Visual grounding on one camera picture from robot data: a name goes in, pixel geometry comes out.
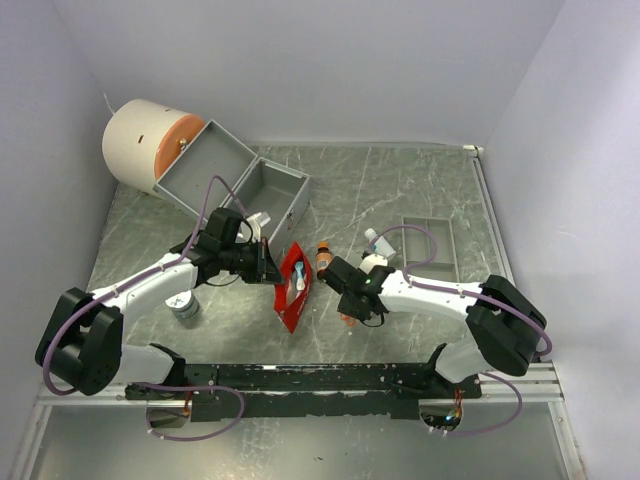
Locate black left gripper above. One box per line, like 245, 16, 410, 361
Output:
221, 236, 287, 285

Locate small red scissors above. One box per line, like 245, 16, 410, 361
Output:
340, 314, 357, 328

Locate teal capped tube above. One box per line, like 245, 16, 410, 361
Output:
294, 261, 306, 292

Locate red first aid pouch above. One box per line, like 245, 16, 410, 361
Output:
273, 242, 313, 334

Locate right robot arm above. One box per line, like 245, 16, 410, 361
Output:
319, 257, 551, 398

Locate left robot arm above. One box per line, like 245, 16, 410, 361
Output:
35, 207, 284, 399

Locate brown medicine bottle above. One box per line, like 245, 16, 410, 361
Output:
315, 241, 333, 277

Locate small white plastic bottle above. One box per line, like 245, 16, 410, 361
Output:
364, 228, 397, 260

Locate grey metal case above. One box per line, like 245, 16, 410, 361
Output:
153, 120, 310, 257

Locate white round jar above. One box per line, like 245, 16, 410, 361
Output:
165, 290, 199, 320

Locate grey divided tray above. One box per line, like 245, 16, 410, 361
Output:
402, 216, 459, 282

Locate white cylinder with orange face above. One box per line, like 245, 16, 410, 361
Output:
102, 99, 205, 195

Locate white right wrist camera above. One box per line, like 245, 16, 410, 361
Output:
359, 252, 389, 274

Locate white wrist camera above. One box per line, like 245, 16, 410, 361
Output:
359, 252, 389, 274
246, 211, 271, 241

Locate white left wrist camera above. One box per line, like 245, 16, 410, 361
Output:
246, 211, 271, 241

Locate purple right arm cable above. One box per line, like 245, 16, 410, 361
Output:
367, 224, 554, 436

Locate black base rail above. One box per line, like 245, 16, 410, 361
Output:
125, 358, 481, 422

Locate aluminium frame rail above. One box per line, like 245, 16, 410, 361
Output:
35, 362, 565, 407

